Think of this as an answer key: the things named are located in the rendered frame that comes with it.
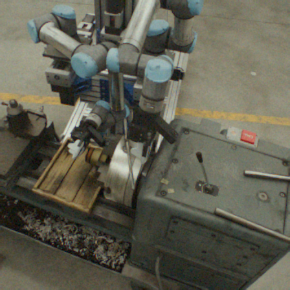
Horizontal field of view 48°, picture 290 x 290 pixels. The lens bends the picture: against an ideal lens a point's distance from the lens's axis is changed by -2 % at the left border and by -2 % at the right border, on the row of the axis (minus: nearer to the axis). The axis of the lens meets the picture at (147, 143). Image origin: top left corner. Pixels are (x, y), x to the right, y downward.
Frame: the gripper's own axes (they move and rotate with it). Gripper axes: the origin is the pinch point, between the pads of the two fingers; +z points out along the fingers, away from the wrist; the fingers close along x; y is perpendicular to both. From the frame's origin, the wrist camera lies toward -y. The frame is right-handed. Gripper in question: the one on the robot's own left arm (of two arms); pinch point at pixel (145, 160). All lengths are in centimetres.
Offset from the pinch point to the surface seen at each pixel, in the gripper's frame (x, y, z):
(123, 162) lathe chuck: -10.2, 10.3, 11.2
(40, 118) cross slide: -44, 69, 27
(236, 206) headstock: -4.2, -35.7, 9.6
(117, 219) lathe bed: -14, 9, 47
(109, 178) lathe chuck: -6.3, 13.9, 18.5
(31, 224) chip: -18, 58, 79
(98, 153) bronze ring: -19.6, 24.4, 18.3
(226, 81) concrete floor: -262, -22, 53
